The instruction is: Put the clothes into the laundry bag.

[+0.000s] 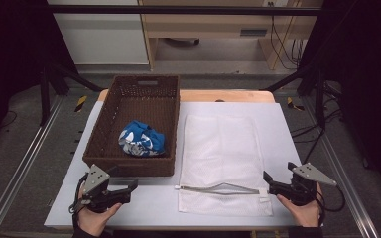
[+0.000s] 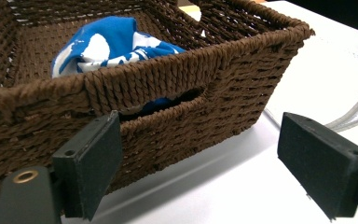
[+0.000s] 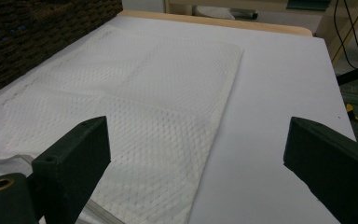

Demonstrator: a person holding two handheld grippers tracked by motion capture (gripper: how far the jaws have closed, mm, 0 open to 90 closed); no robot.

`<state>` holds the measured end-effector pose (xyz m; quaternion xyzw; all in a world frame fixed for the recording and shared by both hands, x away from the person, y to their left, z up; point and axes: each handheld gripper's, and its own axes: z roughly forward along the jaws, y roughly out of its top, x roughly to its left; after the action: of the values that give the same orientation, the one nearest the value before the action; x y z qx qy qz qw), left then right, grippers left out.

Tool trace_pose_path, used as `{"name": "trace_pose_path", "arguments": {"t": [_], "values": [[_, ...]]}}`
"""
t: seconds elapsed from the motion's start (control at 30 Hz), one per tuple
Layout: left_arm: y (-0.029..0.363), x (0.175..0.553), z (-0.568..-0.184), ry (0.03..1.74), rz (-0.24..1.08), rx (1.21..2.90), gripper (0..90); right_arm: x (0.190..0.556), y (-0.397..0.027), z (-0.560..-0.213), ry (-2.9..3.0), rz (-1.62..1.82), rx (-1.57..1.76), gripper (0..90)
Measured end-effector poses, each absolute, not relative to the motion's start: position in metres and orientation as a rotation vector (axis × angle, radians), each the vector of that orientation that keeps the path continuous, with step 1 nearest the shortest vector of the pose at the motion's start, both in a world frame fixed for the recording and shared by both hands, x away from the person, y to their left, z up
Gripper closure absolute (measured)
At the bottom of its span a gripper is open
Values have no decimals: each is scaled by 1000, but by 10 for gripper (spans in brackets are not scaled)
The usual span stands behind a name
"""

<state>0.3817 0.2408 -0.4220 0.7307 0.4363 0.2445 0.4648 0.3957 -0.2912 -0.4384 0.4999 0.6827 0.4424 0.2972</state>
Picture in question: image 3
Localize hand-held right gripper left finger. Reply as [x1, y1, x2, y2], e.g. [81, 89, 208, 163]
[32, 116, 112, 224]

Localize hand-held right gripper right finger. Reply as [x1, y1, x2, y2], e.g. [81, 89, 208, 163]
[282, 117, 358, 224]

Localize white plastic bag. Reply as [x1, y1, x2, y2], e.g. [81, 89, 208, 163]
[0, 24, 245, 224]

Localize black metal stand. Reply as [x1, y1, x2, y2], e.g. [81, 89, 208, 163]
[336, 62, 358, 108]

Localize brown wicker basket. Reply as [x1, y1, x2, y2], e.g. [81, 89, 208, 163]
[0, 0, 124, 101]

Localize light wooden desk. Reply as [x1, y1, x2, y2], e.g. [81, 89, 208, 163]
[164, 0, 358, 63]

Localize grey rounded object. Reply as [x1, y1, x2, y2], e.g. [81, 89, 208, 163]
[192, 5, 259, 21]

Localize black desk cables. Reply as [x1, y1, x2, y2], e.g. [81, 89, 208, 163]
[333, 0, 358, 70]

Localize yellow cable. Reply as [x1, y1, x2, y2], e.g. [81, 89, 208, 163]
[338, 0, 358, 52]

